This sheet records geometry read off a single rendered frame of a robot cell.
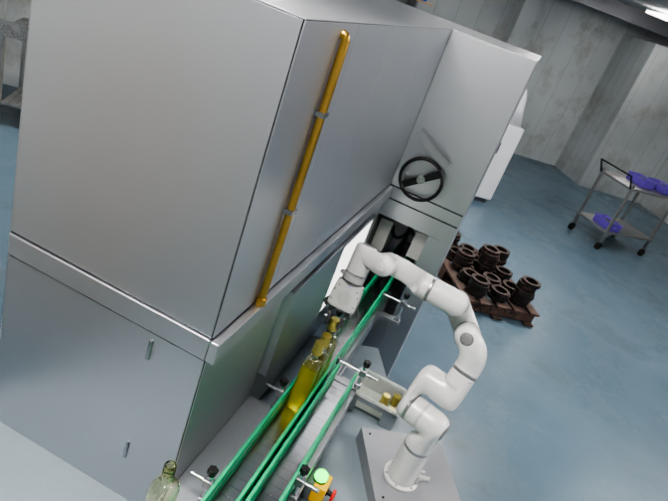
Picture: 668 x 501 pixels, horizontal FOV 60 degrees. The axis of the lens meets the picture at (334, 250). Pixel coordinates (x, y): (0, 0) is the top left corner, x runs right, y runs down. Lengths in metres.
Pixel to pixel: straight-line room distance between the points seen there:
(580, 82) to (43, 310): 11.46
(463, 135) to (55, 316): 1.82
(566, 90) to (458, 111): 9.68
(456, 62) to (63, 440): 2.05
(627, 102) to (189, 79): 10.89
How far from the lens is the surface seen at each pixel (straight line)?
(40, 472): 1.94
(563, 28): 11.99
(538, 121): 12.27
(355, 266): 1.92
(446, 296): 1.87
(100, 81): 1.37
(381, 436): 2.23
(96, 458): 1.87
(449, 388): 1.90
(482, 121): 2.69
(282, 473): 1.88
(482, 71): 2.67
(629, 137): 12.10
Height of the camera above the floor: 2.25
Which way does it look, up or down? 26 degrees down
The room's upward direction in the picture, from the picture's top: 21 degrees clockwise
